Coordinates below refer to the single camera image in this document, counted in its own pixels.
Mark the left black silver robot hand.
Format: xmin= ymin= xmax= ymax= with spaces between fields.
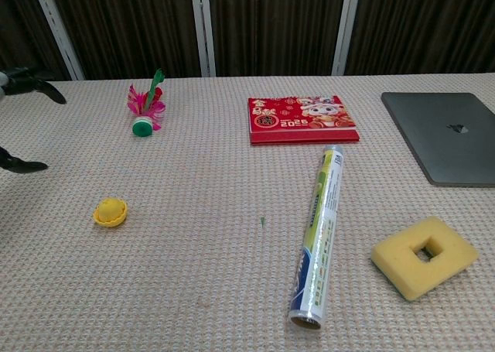
xmin=0 ymin=67 xmax=68 ymax=175

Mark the small yellow lump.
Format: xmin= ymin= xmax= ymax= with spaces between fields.
xmin=97 ymin=198 xmax=125 ymax=221

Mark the yellow shallow cup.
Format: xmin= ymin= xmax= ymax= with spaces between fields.
xmin=92 ymin=197 xmax=129 ymax=229

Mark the dark pleated curtain panel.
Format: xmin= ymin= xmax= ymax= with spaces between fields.
xmin=0 ymin=0 xmax=73 ymax=87
xmin=207 ymin=0 xmax=348 ymax=78
xmin=344 ymin=0 xmax=495 ymax=76
xmin=46 ymin=0 xmax=205 ymax=80

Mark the pink green feather shuttlecock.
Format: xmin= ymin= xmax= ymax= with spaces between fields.
xmin=127 ymin=68 xmax=167 ymax=138

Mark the beige woven tablecloth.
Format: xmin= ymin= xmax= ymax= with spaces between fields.
xmin=0 ymin=72 xmax=495 ymax=352

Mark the red 2026 desk calendar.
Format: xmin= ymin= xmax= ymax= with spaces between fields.
xmin=247 ymin=95 xmax=361 ymax=147

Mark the cling film roll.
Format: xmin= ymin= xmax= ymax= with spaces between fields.
xmin=288 ymin=144 xmax=346 ymax=330

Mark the yellow sponge with square hole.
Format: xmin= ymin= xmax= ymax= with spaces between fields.
xmin=370 ymin=216 xmax=480 ymax=302

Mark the grey closed laptop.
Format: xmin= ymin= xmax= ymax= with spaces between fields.
xmin=381 ymin=91 xmax=495 ymax=189

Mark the white metal frame post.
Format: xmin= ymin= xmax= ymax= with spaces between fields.
xmin=29 ymin=0 xmax=85 ymax=81
xmin=189 ymin=0 xmax=217 ymax=78
xmin=331 ymin=0 xmax=364 ymax=77

